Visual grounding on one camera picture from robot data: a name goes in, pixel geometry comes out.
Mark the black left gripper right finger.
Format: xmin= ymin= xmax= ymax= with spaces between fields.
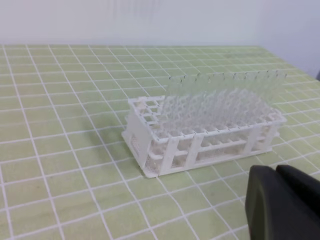
xmin=276 ymin=165 xmax=320 ymax=208

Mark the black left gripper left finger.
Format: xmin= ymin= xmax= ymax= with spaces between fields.
xmin=245 ymin=165 xmax=320 ymax=240

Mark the white plastic test tube rack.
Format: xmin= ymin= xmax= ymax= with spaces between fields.
xmin=121 ymin=96 xmax=287 ymax=178

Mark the clear racked tube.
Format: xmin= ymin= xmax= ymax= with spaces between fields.
xmin=260 ymin=70 xmax=287 ymax=117
xmin=196 ymin=72 xmax=224 ymax=129
xmin=230 ymin=72 xmax=246 ymax=126
xmin=159 ymin=76 xmax=185 ymax=133
xmin=251 ymin=70 xmax=277 ymax=122
xmin=221 ymin=72 xmax=237 ymax=129
xmin=206 ymin=72 xmax=234 ymax=130
xmin=241 ymin=71 xmax=269 ymax=126
xmin=181 ymin=73 xmax=212 ymax=131

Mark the green grid tablecloth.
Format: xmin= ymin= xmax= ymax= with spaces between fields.
xmin=0 ymin=44 xmax=320 ymax=240

